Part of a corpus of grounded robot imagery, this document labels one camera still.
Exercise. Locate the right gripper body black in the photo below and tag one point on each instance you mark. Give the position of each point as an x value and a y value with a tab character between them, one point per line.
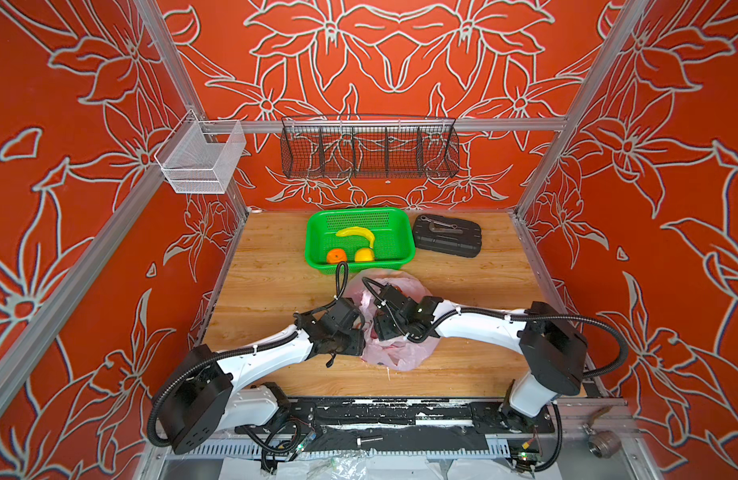
387	329

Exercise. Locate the metal cylinder fitting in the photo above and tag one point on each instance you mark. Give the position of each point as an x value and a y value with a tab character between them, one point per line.
604	444

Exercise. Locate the yellow banana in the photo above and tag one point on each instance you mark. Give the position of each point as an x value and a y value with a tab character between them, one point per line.
358	231

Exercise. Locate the black tool case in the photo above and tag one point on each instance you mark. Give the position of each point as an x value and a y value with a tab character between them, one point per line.
447	235

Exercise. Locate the pink plastic bag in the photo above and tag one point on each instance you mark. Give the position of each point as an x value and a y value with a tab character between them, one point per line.
398	353

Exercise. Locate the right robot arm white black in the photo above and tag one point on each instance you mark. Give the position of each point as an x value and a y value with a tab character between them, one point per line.
554	350

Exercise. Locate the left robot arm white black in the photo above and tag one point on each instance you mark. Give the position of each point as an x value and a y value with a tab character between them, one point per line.
210	391

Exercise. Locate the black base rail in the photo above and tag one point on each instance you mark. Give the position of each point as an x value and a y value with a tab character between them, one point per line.
435	428

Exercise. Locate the green plastic basket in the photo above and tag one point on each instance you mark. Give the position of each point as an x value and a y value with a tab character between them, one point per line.
394	245

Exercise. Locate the clear plastic wall bin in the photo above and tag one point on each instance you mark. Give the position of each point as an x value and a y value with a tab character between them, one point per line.
200	156

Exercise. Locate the black wire basket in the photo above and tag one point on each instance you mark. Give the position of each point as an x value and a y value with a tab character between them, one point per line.
376	146

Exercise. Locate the yellow lemon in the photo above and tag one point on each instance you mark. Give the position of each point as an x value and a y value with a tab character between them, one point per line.
364	255

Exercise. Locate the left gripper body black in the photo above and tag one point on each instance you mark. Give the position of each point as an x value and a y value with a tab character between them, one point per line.
350	341

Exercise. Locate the orange fruit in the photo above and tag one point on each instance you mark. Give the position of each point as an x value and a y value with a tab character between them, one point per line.
336	256

